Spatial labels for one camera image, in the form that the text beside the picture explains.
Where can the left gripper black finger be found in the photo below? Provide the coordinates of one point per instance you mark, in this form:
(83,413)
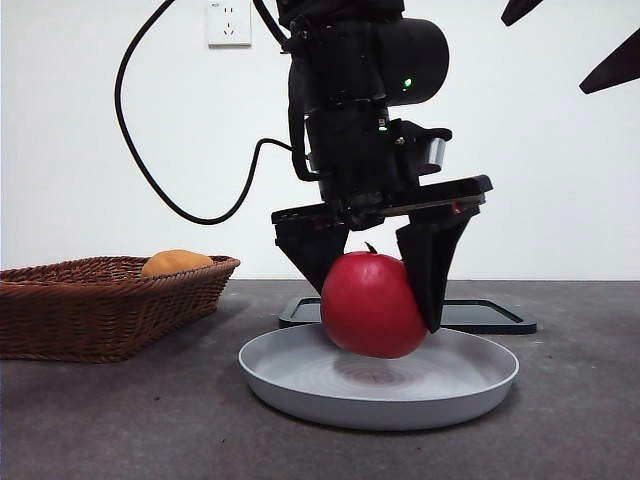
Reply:
(310,250)
(430,260)

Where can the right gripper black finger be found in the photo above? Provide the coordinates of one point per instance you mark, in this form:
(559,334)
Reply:
(617,67)
(520,10)

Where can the red tomato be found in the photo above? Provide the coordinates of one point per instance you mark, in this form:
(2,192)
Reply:
(370,305)

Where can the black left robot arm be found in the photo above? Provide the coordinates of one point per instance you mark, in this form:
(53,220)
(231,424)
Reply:
(350,55)

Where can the black rectangular tray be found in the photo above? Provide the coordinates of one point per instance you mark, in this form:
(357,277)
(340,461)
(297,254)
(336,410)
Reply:
(480,316)

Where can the orange round fruit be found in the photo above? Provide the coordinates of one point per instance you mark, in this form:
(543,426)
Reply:
(175,262)

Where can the pale grey round plate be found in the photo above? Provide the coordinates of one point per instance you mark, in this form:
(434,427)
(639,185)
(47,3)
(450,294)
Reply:
(375,405)

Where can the brown wicker basket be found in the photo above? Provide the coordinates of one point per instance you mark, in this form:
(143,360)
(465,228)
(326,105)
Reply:
(100,320)

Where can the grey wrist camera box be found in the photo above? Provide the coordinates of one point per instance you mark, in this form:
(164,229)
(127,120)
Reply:
(435,150)

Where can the white wall socket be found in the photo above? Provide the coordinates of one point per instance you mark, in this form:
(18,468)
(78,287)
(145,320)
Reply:
(230,25)

